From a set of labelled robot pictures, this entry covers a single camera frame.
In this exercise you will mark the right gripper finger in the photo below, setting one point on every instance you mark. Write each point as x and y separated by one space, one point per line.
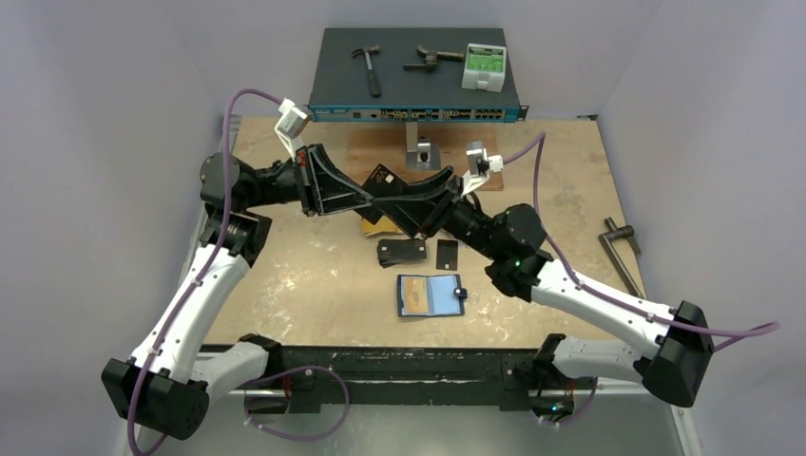
423 188
414 216

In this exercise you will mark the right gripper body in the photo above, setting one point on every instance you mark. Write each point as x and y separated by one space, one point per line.
440 205

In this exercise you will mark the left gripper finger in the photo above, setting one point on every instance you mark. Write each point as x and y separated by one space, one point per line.
326 204
326 177

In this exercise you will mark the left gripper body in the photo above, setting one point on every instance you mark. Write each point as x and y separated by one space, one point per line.
307 197

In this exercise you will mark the black credit card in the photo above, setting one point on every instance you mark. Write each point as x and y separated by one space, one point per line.
382 182
446 255

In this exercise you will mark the gold credit card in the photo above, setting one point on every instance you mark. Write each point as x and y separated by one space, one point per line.
416 295

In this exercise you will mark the navy blue card holder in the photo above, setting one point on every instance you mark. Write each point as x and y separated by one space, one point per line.
447 296

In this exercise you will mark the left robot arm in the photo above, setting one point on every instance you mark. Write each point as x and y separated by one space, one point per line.
164 386

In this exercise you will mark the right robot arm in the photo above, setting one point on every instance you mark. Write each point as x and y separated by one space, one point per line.
670 346

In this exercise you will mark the black card pile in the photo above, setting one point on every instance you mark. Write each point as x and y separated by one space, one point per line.
392 252

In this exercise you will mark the loose black credit card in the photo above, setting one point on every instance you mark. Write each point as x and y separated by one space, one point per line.
446 255

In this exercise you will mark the hammer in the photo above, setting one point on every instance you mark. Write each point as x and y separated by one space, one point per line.
372 76

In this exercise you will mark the white green box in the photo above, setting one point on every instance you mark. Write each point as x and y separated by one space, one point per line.
485 67

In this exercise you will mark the rusty metal clamp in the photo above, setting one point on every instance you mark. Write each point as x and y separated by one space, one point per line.
432 58

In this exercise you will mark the metal bracket stand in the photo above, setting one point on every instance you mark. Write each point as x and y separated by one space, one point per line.
421 153

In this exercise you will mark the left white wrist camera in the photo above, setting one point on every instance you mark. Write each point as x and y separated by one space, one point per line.
292 121

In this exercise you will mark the network switch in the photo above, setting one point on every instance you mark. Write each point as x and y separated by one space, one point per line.
340 91

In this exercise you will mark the metal crank handle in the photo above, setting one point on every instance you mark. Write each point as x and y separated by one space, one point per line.
613 232

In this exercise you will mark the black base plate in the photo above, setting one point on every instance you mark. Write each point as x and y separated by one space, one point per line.
508 379

